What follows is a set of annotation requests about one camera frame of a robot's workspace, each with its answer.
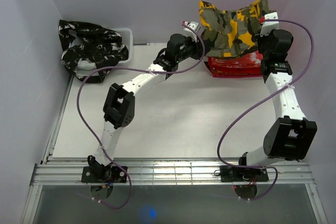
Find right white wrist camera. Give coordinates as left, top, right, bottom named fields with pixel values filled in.
left=259, top=12, right=279, bottom=37

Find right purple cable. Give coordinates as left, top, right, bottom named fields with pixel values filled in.
left=214, top=19, right=315, bottom=201

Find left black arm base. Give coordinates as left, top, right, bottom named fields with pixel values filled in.
left=81, top=166, right=127, bottom=184

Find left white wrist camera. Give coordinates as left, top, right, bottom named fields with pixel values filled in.
left=182, top=21, right=201, bottom=42

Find red folded trousers stack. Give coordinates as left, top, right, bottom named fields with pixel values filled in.
left=204, top=61, right=262, bottom=78

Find black white camouflage trousers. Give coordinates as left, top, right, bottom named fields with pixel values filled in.
left=58, top=18, right=129, bottom=84

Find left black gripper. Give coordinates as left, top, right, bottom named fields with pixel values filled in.
left=175, top=34, right=209, bottom=63

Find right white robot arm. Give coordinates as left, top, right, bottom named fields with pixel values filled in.
left=237, top=29, right=317, bottom=180

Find aluminium rail frame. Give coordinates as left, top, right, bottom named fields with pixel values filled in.
left=30, top=159, right=316, bottom=186

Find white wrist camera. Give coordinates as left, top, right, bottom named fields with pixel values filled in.
left=182, top=21, right=201, bottom=42
left=259, top=12, right=279, bottom=37

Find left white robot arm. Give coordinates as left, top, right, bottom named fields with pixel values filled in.
left=88, top=34, right=210, bottom=182

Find orange green camouflage trousers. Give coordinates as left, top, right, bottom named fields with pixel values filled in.
left=198, top=0, right=270, bottom=59

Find white plastic basket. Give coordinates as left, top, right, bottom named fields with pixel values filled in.
left=61, top=27, right=133, bottom=72

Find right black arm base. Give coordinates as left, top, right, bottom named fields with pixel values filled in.
left=214, top=165, right=269, bottom=182

